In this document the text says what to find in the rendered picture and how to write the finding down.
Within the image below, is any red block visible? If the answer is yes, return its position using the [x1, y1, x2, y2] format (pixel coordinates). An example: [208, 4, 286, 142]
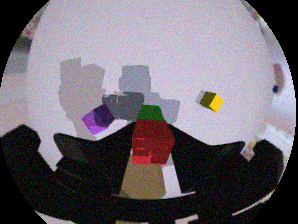
[132, 119, 176, 165]

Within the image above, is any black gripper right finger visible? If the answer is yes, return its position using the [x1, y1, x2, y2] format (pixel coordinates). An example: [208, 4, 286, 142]
[168, 123, 245, 194]

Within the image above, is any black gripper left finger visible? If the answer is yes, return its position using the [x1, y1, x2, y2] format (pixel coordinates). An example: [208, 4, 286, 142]
[53, 121, 137, 194]

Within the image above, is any purple block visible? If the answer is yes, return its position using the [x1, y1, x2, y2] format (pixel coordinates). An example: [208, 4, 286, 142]
[81, 103, 114, 136]

